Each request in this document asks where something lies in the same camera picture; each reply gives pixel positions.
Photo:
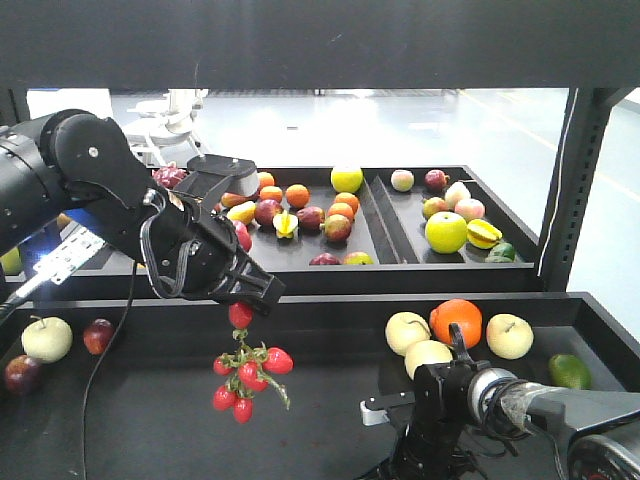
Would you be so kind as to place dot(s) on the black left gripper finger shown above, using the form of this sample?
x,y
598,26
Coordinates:
x,y
243,280

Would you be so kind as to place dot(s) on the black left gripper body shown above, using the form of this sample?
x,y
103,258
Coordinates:
x,y
184,245

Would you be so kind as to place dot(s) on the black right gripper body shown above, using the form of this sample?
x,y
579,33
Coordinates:
x,y
428,447

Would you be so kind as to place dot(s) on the red cherry tomato bunch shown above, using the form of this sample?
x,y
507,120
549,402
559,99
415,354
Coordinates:
x,y
248,370

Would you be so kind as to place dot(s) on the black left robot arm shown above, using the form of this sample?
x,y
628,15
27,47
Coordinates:
x,y
32,195

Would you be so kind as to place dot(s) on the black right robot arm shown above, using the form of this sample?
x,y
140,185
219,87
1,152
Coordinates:
x,y
592,434

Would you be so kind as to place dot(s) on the yellow star fruit centre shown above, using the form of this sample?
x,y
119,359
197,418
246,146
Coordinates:
x,y
285,225

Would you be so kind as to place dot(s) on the yellow star fruit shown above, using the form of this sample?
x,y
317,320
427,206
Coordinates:
x,y
483,234
285,225

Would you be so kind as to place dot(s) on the black wood fruit display stand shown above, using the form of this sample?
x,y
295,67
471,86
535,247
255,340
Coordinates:
x,y
492,110

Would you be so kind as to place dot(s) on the yellow star fruit right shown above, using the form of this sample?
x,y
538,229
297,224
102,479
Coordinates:
x,y
483,234

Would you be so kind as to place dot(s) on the big red apple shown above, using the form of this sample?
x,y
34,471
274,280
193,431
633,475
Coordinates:
x,y
242,233

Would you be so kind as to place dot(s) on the pale yellow pear front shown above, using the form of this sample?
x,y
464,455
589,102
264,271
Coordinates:
x,y
426,352

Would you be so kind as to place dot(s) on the pale yellow pear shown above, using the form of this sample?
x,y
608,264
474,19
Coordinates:
x,y
404,329
509,336
426,352

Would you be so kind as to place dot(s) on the white office chair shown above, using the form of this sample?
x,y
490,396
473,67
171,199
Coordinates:
x,y
165,123

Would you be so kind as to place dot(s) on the dark red apple left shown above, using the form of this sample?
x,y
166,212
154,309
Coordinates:
x,y
97,336

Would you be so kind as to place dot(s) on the pale yellow pear left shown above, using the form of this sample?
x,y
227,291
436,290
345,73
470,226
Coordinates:
x,y
404,329

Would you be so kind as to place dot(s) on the pale yellow pear right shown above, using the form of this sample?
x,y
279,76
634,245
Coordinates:
x,y
509,336

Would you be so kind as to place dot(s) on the yellow green pomelo rear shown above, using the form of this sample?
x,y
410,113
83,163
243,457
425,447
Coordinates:
x,y
346,179

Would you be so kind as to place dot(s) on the green avocado right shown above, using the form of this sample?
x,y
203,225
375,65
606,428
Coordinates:
x,y
569,371

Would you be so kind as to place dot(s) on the pale apple near left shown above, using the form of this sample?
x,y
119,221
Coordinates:
x,y
47,339

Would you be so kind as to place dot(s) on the dark red apple corner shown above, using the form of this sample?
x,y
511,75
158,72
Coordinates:
x,y
22,375

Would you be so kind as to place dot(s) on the large green apple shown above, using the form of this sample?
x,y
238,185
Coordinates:
x,y
446,232

